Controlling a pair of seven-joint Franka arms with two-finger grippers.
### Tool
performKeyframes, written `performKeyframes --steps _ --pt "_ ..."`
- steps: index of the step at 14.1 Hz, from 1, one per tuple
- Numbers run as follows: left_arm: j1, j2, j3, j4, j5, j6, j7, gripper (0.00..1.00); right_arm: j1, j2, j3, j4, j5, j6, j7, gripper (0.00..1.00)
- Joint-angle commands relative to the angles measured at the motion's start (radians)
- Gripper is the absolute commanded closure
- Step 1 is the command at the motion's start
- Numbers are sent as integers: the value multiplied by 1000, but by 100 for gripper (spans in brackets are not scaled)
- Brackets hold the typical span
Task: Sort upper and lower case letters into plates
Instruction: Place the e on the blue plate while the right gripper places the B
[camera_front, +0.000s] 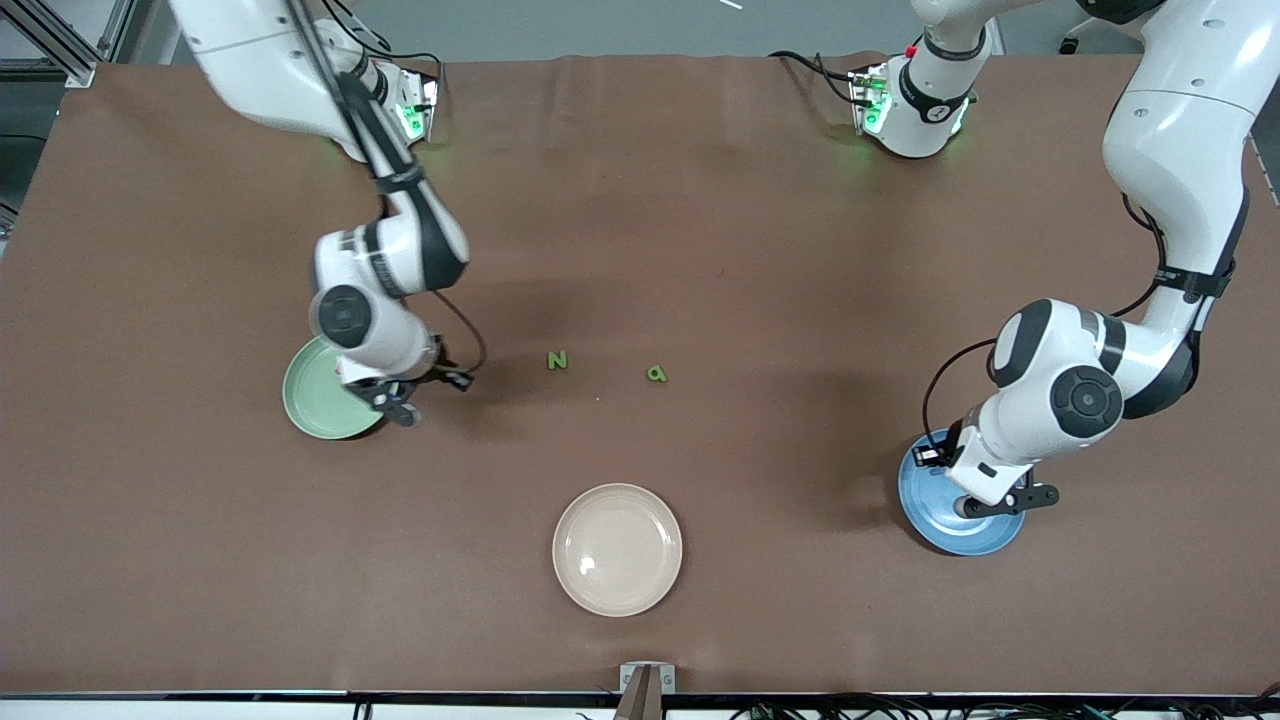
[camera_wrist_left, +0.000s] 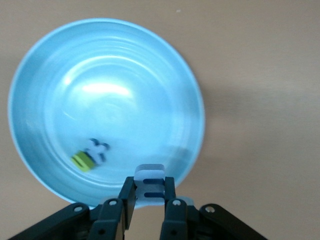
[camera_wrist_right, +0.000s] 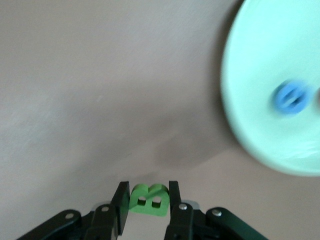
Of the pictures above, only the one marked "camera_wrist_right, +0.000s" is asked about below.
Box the blue letter G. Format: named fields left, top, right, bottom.
left=271, top=79, right=310, bottom=115

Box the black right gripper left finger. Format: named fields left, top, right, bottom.
left=17, top=181, right=132, bottom=240

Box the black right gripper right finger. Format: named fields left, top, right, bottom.
left=163, top=180, right=270, bottom=240

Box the brown table cover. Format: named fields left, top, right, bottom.
left=0, top=0, right=320, bottom=240

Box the green letter B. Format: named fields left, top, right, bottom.
left=128, top=183, right=171, bottom=217

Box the green plate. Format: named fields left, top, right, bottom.
left=220, top=0, right=320, bottom=178

